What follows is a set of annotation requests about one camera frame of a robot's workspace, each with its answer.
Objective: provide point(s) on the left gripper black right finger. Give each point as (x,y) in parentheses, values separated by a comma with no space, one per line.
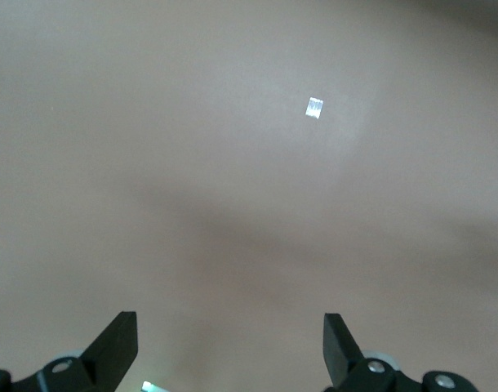
(343,359)

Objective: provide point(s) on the small clear tape piece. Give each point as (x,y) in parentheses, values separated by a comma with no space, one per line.
(314,107)

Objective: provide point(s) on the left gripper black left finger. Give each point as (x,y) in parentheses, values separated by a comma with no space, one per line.
(108,355)

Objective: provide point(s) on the brown table cover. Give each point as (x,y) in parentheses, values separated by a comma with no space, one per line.
(192,183)

